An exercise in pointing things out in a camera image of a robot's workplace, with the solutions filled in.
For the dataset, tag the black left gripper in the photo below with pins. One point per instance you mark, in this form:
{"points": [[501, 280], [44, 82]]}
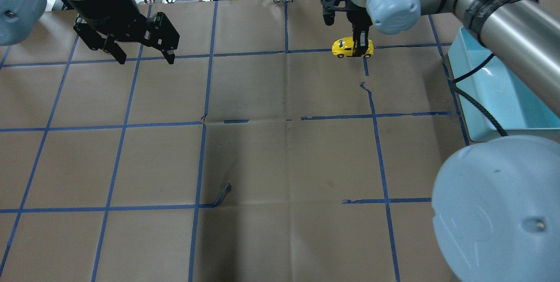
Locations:
{"points": [[106, 9]]}

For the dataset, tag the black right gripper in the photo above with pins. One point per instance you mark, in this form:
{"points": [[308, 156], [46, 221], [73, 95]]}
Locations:
{"points": [[360, 37]]}

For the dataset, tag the yellow beetle toy car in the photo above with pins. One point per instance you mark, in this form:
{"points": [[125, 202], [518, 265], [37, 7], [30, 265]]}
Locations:
{"points": [[343, 48]]}

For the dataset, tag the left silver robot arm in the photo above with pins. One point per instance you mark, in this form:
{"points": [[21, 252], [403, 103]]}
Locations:
{"points": [[18, 18]]}

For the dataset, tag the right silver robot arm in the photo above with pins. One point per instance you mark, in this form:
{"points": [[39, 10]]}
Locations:
{"points": [[495, 203]]}

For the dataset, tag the light blue plastic bin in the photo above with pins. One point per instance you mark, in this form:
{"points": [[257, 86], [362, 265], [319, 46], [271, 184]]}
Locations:
{"points": [[499, 91]]}

